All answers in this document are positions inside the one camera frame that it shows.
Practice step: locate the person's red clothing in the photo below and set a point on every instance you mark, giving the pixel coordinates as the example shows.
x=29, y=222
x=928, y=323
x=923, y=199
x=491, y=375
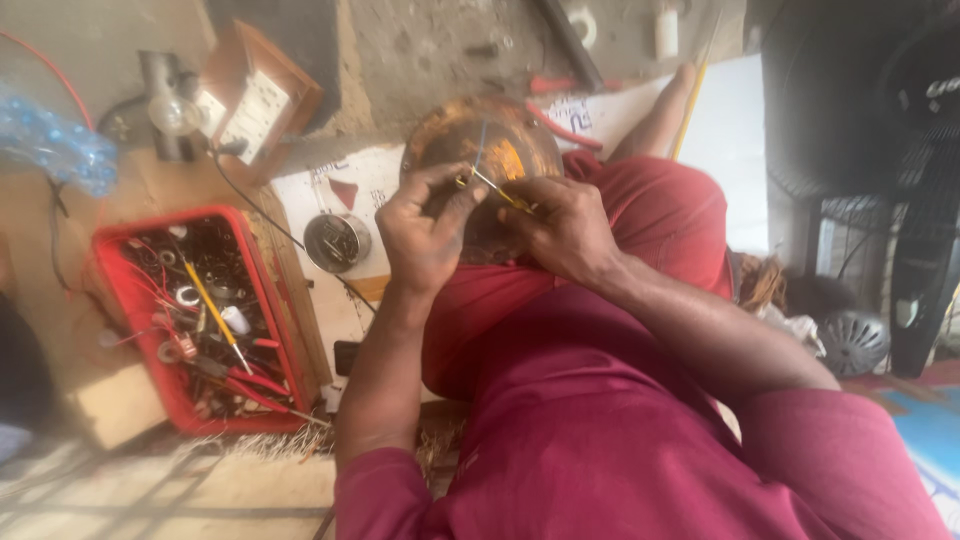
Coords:
x=600, y=420

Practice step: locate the round copper motor housing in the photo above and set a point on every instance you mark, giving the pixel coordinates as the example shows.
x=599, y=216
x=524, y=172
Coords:
x=510, y=142

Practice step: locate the wooden block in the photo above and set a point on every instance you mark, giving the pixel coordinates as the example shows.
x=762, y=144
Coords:
x=120, y=405

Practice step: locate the black standing fan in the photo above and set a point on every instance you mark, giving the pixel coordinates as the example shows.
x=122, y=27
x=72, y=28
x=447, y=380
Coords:
x=862, y=112

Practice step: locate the grey vented motor cover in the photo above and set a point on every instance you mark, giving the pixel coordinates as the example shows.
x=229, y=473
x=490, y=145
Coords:
x=853, y=343

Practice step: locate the blue bubble plastic bag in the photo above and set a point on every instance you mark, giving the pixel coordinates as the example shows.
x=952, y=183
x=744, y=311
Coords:
x=56, y=142

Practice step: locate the small black box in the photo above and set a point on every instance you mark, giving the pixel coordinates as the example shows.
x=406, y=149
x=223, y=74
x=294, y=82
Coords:
x=346, y=358

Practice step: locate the round metal tin of screws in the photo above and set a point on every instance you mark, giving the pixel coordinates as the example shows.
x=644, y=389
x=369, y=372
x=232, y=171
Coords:
x=336, y=241

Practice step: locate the person's bare leg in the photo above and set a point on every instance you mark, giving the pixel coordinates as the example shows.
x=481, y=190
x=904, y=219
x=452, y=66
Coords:
x=660, y=120

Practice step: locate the wooden switch box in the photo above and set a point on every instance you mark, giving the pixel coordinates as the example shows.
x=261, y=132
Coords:
x=259, y=97

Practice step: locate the clear light bulb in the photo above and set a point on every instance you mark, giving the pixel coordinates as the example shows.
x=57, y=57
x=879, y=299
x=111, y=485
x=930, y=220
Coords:
x=174, y=112

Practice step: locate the blue mat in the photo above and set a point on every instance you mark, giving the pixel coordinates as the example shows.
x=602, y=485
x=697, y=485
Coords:
x=930, y=442

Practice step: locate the grey bulb holder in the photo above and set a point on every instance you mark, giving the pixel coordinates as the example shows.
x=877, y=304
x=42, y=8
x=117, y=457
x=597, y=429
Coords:
x=159, y=71

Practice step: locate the yellow stick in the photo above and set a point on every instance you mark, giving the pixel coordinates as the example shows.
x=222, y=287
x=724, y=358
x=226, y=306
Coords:
x=690, y=105

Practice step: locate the white printed board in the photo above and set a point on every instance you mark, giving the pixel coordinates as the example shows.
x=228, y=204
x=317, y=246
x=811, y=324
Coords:
x=724, y=135

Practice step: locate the person's right hand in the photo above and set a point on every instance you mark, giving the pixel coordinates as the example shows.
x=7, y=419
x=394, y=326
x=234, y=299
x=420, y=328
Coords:
x=570, y=232

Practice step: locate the white bottle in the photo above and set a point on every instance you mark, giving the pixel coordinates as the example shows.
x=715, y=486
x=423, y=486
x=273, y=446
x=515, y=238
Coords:
x=666, y=34

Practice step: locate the thin yellow screwdriver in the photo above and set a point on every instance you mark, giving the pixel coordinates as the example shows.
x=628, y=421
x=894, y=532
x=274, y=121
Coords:
x=499, y=193

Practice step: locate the person's left hand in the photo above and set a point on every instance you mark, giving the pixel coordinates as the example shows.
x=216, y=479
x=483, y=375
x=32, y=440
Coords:
x=420, y=240

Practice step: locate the black metal rod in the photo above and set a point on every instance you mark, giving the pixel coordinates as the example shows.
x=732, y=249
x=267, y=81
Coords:
x=574, y=45

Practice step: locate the red plastic crate of parts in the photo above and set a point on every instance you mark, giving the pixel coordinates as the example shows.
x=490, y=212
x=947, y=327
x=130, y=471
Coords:
x=142, y=300

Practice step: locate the white tape roll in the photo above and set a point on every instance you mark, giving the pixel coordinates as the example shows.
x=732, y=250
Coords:
x=585, y=26

